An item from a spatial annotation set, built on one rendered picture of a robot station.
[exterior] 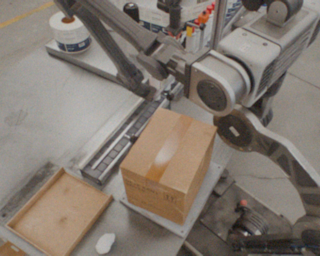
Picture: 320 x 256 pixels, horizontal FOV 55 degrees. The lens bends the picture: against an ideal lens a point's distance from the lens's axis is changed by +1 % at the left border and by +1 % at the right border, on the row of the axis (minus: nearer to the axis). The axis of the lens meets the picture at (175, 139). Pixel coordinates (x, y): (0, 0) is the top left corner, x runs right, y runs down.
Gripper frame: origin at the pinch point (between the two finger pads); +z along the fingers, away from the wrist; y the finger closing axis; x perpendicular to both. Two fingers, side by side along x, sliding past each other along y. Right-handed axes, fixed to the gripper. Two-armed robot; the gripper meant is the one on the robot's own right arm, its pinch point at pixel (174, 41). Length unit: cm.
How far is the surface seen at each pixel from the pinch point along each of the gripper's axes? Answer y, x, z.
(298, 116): -89, 74, 102
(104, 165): 74, 9, 13
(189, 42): -5.3, 5.7, 1.6
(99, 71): 26.4, -32.5, 15.4
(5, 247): 118, -53, 100
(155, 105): 33.7, 8.9, 13.4
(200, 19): -0.5, 13.7, -16.6
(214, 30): -3.9, 19.7, -10.9
